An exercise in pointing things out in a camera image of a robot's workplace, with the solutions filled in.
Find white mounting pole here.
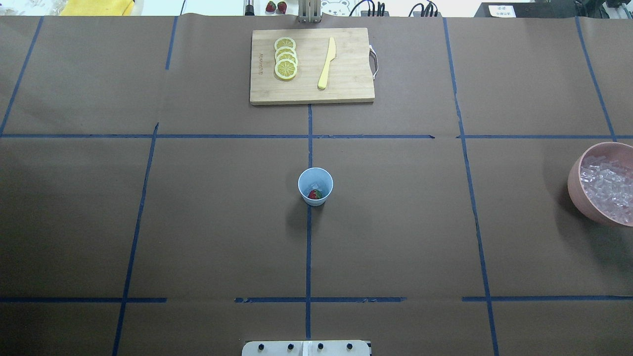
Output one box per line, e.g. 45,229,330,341
241,340,372,356

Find strawberries on side table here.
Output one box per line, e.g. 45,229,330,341
265,0,287,14

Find yellow plastic knife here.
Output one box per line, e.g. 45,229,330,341
317,37,337,90

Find wooden cutting board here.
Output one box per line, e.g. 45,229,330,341
250,28,375,105

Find pink bowl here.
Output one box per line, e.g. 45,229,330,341
567,142,633,227

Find aluminium frame post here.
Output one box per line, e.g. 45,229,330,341
298,0,322,23

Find clear ice cube pile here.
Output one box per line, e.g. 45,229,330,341
580,155,633,223

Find light blue cup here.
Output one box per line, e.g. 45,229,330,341
298,167,334,207

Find clear plastic bag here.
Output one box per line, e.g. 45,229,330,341
16,0,68,16

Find yellow cloth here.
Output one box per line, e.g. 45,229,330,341
60,0,136,16

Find black power strip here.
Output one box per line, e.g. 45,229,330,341
474,0,578,18

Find lemon slices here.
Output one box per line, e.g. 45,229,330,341
274,37,299,81

